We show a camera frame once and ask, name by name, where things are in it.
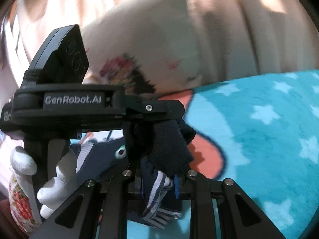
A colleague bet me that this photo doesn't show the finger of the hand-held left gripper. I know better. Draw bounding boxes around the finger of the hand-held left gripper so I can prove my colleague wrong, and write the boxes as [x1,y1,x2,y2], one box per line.
[125,97,185,123]

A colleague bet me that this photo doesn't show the navy pants with striped trim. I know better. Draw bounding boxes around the navy pants with striped trim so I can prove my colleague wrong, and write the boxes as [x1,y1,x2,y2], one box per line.
[70,119,197,229]

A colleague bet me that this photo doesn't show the teal cartoon printed blanket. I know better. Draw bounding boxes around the teal cartoon printed blanket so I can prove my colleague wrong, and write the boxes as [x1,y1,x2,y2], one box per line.
[67,71,319,239]

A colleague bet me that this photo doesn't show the beige curtain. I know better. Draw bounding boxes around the beige curtain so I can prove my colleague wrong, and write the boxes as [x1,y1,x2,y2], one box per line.
[10,0,319,85]

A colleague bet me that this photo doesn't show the cream floral printed pillow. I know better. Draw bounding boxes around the cream floral printed pillow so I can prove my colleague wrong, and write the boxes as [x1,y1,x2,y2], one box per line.
[81,0,205,97]

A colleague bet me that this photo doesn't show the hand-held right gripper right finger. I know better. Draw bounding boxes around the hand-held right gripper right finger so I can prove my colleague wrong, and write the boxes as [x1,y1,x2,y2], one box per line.
[175,170,287,239]

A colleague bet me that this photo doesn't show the person's left hand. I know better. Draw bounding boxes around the person's left hand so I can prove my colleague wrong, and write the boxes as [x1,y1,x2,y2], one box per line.
[10,146,78,219]

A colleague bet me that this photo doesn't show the person's left forearm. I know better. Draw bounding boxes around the person's left forearm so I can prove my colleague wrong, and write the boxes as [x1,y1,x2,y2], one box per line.
[9,174,43,237]

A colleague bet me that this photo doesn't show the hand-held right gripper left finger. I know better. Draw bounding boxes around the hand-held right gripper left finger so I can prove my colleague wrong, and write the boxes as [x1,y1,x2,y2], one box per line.
[27,170,144,239]

